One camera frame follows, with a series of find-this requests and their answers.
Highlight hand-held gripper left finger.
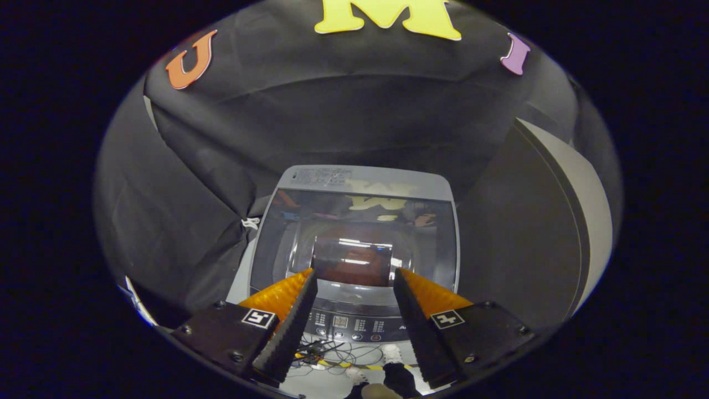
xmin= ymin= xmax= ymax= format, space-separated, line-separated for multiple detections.
xmin=172 ymin=268 xmax=319 ymax=386

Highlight grey washing machine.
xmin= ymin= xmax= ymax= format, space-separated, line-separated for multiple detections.
xmin=226 ymin=165 xmax=461 ymax=344

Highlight black backdrop cloth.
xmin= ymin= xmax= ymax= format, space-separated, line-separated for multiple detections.
xmin=91 ymin=0 xmax=615 ymax=316

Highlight yellow black floor tape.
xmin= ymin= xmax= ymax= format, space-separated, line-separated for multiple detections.
xmin=296 ymin=355 xmax=422 ymax=371

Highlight grey cabinet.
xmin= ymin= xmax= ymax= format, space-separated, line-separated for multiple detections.
xmin=457 ymin=117 xmax=614 ymax=328

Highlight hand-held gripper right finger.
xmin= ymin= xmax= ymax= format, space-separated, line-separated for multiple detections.
xmin=392 ymin=268 xmax=537 ymax=390

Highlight glass washing machine lid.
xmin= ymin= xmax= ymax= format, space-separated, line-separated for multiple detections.
xmin=250 ymin=165 xmax=460 ymax=303

